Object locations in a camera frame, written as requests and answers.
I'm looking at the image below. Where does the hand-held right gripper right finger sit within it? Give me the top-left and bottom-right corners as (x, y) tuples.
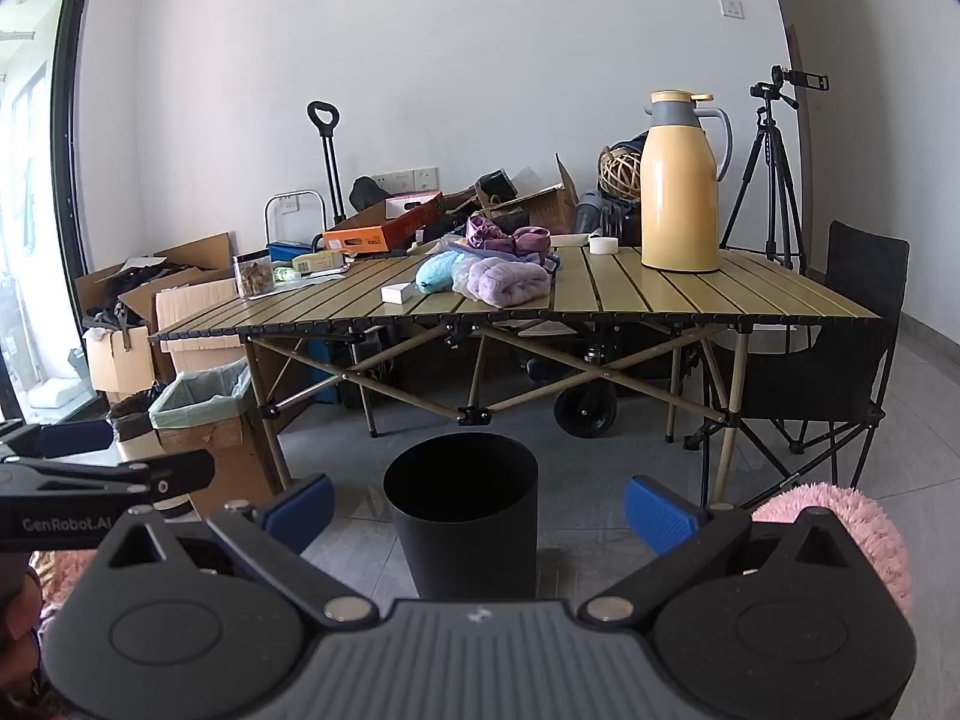
(581, 474), (875, 625)

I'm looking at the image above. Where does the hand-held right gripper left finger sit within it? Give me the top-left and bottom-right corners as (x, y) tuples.
(88, 474), (377, 625)

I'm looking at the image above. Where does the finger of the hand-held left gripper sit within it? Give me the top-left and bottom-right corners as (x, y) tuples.
(0, 420), (115, 460)
(0, 450), (217, 501)

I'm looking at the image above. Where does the black trash bin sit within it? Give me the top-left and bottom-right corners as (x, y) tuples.
(382, 433), (540, 602)

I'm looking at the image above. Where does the light blue plush toy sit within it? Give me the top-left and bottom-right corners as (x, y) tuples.
(415, 249), (470, 295)

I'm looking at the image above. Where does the lavender knitted pouch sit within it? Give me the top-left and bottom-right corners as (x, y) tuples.
(451, 255), (552, 308)

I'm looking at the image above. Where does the purple satin scrunchie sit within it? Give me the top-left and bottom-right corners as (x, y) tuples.
(466, 215), (553, 260)

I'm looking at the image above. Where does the person's left hand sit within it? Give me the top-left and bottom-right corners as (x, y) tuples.
(0, 555), (47, 695)

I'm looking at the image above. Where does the pink fluffy cloth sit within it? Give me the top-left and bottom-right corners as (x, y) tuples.
(30, 549), (98, 616)
(750, 485), (916, 620)

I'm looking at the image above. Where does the cardboard box with liner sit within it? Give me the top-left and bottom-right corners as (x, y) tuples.
(148, 360), (290, 500)

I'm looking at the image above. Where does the white cardboard box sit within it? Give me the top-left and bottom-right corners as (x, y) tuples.
(82, 326), (155, 395)

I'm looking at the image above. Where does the pale green bag liner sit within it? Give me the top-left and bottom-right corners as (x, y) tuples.
(148, 358), (252, 432)

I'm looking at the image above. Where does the black wagon wheel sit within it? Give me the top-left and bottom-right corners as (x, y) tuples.
(553, 382), (617, 437)

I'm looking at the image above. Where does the blue storage box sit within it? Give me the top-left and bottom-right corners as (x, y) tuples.
(307, 330), (361, 410)

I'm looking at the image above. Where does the pale cardboard box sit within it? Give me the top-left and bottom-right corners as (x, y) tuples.
(154, 277), (248, 376)

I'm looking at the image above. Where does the clear snack jar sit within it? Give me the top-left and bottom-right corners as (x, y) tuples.
(232, 249), (275, 297)

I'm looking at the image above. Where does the khaki folding table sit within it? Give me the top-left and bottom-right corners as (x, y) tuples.
(148, 244), (886, 511)

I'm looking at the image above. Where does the large open cardboard box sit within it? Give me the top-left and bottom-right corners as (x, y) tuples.
(75, 232), (241, 331)

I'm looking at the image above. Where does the printed paper leaflet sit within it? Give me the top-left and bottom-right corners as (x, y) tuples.
(270, 272), (353, 290)

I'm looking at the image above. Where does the orange cardboard box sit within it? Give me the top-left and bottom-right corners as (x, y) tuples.
(322, 192), (445, 252)

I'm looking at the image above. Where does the black folding chair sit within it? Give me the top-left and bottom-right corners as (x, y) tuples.
(684, 221), (910, 511)

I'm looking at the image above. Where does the yellow thermos jug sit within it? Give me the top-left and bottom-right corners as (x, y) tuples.
(640, 90), (733, 273)

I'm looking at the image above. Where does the open brown cardboard box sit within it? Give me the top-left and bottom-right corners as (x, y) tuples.
(442, 154), (578, 237)

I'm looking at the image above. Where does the woven rattan ball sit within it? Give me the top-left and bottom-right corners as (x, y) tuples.
(598, 146), (643, 203)

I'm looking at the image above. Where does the black tripod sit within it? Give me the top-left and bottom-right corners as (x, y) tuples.
(718, 94), (811, 275)

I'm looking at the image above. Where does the dark blue bag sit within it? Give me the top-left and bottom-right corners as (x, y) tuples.
(600, 129), (652, 166)

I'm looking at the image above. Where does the black phone clamp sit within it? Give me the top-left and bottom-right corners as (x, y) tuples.
(772, 67), (832, 92)

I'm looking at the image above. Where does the chrome tube frame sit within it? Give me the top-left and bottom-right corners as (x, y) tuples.
(264, 190), (325, 248)

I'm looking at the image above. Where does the black sliding door frame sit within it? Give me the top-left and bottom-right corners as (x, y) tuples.
(0, 0), (98, 425)

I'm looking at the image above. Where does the black wagon pull handle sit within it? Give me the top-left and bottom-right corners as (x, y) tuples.
(306, 100), (347, 230)

